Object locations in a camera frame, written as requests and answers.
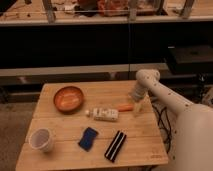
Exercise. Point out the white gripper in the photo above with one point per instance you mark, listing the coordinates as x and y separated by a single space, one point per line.
137 94

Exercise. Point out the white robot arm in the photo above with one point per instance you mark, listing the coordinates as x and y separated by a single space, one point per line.
194 124

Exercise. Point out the orange ceramic bowl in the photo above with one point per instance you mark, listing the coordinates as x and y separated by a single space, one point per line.
68 99

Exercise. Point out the white plastic bottle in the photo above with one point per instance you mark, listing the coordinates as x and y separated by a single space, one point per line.
103 114

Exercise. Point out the black white striped brush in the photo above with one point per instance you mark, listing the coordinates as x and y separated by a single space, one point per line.
115 146

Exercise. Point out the blue sponge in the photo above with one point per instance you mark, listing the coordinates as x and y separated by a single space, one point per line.
87 139

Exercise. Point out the wooden folding table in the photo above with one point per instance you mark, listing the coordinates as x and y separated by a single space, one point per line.
143 144

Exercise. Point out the black box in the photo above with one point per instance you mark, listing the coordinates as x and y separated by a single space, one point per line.
190 60

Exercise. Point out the white paper cup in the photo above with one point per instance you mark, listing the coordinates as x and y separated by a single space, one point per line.
42 140

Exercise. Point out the long workbench shelf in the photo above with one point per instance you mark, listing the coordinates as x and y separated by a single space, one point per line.
93 12

